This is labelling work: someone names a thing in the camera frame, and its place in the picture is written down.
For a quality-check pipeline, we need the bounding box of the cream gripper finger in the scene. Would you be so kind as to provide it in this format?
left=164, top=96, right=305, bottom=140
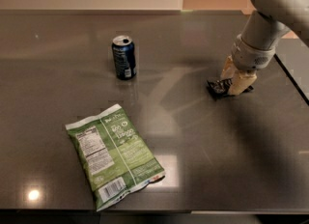
left=228, top=70, right=257, bottom=96
left=220, top=56, right=238, bottom=80

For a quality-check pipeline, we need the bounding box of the green chip bag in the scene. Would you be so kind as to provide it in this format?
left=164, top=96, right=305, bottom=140
left=66, top=104, right=165, bottom=211

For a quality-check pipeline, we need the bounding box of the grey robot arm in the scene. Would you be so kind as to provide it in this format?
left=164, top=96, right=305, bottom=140
left=220, top=0, right=309, bottom=96

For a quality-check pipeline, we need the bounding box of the black rxbar chocolate bar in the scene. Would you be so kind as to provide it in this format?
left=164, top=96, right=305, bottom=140
left=206, top=78, right=255, bottom=100

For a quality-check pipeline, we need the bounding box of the blue soda can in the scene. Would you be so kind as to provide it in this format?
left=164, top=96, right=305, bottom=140
left=112, top=35, right=136, bottom=80

